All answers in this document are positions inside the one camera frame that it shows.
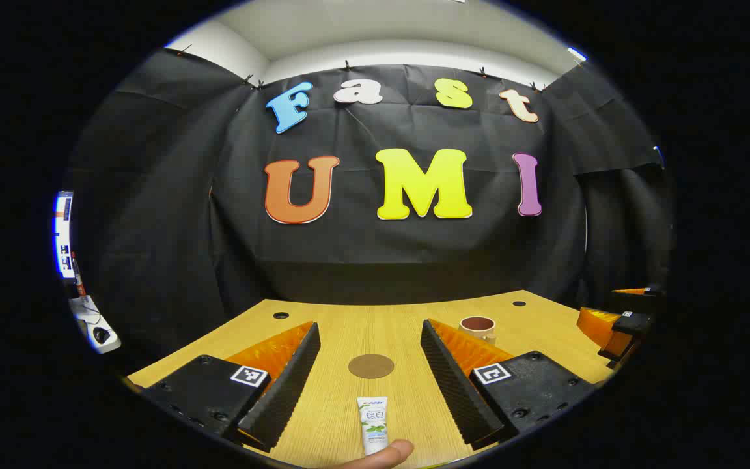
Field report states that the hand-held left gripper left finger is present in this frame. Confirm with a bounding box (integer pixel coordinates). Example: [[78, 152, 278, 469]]
[[129, 320, 322, 453]]

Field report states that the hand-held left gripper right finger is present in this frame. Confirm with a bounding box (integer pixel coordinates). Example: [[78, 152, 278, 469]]
[[420, 319, 597, 451]]

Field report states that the beige cup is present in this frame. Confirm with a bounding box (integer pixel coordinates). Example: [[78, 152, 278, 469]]
[[458, 315, 498, 345]]

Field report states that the round brown coaster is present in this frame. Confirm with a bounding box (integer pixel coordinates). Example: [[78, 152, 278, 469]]
[[348, 354, 395, 380]]

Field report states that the white toothpaste tube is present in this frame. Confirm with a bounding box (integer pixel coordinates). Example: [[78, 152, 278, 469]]
[[356, 396, 389, 456]]

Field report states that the wooden desktop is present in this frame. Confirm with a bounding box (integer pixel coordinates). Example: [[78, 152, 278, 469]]
[[126, 290, 617, 469]]

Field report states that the black backdrop cloth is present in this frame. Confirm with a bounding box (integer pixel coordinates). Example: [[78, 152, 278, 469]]
[[66, 46, 675, 375]]

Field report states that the white side table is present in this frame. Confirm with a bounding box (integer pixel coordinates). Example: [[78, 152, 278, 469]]
[[68, 295, 122, 356]]

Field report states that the lit computer screen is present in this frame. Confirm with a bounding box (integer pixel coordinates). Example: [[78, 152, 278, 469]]
[[54, 190, 77, 280]]

